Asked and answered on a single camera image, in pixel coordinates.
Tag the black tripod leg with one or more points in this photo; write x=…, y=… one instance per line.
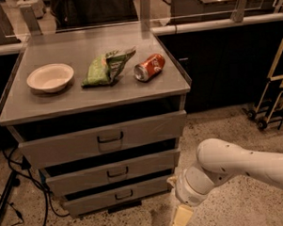
x=11, y=183

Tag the grey top drawer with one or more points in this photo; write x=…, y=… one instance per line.
x=57, y=150

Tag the grey drawer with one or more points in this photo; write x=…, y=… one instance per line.
x=117, y=196
x=85, y=179
x=57, y=150

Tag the white railing bar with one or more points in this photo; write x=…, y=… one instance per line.
x=16, y=48

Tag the red soda can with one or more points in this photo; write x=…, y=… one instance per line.
x=152, y=66

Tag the white paper bowl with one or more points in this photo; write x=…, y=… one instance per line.
x=50, y=78

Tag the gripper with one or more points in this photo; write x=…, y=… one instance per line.
x=185, y=193

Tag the grey bottom drawer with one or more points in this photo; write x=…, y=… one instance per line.
x=117, y=196

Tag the grey middle drawer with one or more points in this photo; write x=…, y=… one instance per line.
x=85, y=179

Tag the grey drawer cabinet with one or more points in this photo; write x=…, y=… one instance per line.
x=31, y=114

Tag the green chip bag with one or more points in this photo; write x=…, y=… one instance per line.
x=104, y=69

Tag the yellow hand truck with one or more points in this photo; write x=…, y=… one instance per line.
x=269, y=108

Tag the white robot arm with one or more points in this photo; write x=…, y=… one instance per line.
x=217, y=162

